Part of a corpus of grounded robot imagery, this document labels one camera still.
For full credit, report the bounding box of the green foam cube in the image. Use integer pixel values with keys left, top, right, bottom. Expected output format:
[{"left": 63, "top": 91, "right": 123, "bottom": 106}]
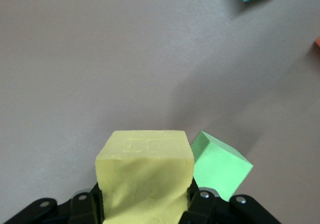
[{"left": 190, "top": 130, "right": 254, "bottom": 200}]

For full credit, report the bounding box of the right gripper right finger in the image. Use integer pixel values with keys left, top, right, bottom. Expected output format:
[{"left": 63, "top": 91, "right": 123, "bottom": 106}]
[{"left": 179, "top": 181, "right": 282, "bottom": 224}]

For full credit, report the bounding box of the brown table mat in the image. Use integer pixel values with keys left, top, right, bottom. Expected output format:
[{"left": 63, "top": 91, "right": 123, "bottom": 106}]
[{"left": 0, "top": 0, "right": 320, "bottom": 224}]

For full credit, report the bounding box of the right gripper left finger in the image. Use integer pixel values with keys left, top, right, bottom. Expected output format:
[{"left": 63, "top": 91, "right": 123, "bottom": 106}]
[{"left": 4, "top": 182, "right": 105, "bottom": 224}]

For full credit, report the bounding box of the yellow foam cube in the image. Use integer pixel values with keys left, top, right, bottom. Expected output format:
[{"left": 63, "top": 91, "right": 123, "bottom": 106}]
[{"left": 95, "top": 130, "right": 195, "bottom": 224}]

